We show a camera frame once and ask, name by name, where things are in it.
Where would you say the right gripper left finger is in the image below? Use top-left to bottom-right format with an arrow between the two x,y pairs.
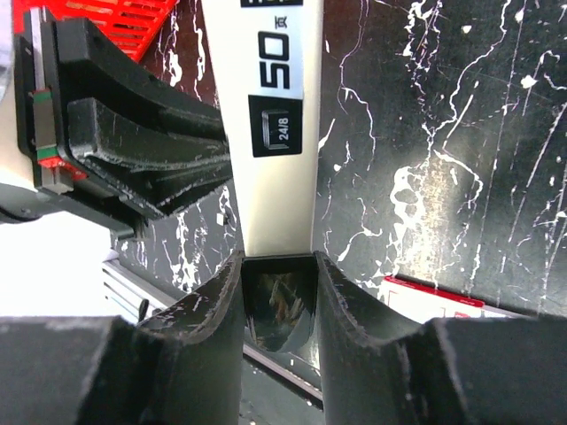
1,252 -> 245,424

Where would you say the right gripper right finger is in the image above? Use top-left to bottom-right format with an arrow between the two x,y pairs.
315,253 -> 566,424

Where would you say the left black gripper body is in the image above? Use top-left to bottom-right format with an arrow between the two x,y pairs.
1,1 -> 135,238

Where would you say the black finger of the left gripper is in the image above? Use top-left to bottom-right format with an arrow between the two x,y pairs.
67,97 -> 232,217
53,18 -> 226,143

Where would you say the white black large stapler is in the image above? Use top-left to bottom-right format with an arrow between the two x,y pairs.
202,0 -> 323,257

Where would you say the red plastic shopping basket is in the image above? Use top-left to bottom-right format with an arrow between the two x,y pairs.
12,0 -> 177,62

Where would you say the red staple box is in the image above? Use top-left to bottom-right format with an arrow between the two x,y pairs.
378,276 -> 523,324

